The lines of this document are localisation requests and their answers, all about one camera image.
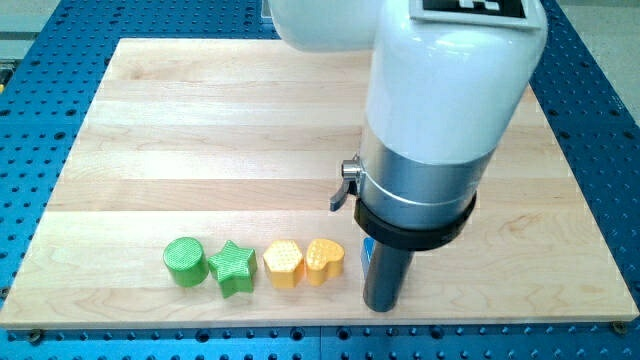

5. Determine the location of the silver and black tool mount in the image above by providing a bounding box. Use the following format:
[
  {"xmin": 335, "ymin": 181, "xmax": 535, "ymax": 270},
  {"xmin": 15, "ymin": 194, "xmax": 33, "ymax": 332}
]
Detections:
[{"xmin": 329, "ymin": 124, "xmax": 477, "ymax": 251}]

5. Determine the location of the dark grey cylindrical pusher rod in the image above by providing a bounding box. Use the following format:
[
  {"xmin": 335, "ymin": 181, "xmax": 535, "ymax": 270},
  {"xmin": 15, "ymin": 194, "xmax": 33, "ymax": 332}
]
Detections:
[{"xmin": 363, "ymin": 240, "xmax": 414, "ymax": 312}]

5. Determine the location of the blue block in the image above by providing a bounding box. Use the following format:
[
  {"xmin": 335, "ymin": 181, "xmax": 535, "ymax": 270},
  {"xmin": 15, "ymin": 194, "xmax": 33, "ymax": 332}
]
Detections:
[{"xmin": 360, "ymin": 237, "xmax": 375, "ymax": 275}]

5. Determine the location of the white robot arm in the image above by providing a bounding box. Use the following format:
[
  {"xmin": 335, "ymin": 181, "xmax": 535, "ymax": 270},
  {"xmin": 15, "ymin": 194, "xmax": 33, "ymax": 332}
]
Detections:
[{"xmin": 267, "ymin": 0, "xmax": 547, "ymax": 312}]

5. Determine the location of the yellow heart block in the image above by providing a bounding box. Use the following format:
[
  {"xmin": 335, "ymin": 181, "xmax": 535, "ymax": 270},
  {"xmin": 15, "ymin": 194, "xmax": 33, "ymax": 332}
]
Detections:
[{"xmin": 305, "ymin": 238, "xmax": 345, "ymax": 286}]

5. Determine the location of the yellow hexagon block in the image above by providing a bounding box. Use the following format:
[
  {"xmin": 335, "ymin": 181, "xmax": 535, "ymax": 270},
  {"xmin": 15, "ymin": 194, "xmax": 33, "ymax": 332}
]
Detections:
[{"xmin": 263, "ymin": 240, "xmax": 304, "ymax": 289}]

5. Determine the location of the green star block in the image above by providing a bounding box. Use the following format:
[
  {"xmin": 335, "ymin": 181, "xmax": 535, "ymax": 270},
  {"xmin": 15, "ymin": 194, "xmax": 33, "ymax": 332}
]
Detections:
[{"xmin": 207, "ymin": 240, "xmax": 257, "ymax": 298}]

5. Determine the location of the wooden board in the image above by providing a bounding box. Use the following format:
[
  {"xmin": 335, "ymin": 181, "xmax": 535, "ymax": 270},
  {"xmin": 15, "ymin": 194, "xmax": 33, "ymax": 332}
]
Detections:
[{"xmin": 1, "ymin": 39, "xmax": 638, "ymax": 330}]

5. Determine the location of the green cylinder block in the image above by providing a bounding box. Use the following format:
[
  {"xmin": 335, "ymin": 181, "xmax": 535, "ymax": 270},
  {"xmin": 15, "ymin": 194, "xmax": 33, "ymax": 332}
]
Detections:
[{"xmin": 163, "ymin": 237, "xmax": 209, "ymax": 287}]

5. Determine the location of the black white fiducial marker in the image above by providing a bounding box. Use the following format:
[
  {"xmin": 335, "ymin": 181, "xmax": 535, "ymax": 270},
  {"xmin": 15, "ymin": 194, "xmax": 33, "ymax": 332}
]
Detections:
[{"xmin": 408, "ymin": 0, "xmax": 544, "ymax": 29}]

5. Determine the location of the blue perforated metal table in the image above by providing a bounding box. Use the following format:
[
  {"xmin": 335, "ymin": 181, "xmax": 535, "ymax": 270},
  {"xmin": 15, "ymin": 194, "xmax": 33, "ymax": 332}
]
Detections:
[{"xmin": 1, "ymin": 1, "xmax": 639, "ymax": 359}]

